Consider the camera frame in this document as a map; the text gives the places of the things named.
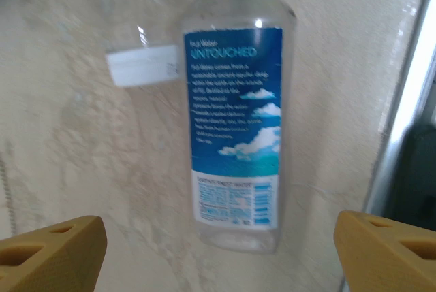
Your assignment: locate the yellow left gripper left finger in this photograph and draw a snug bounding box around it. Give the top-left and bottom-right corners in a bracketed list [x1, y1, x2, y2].
[0, 216, 108, 292]

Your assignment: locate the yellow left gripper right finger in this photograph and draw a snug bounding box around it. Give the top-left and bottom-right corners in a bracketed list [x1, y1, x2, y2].
[333, 210, 436, 292]

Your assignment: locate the clear bottle green leaf label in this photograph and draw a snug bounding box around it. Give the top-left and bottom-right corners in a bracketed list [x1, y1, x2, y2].
[57, 0, 187, 88]

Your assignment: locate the square clear bottle blue label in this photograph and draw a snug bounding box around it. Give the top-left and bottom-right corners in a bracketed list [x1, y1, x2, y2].
[179, 0, 297, 255]

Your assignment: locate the aluminium front frame rail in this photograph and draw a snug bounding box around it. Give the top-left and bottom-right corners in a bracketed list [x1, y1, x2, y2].
[362, 0, 436, 214]

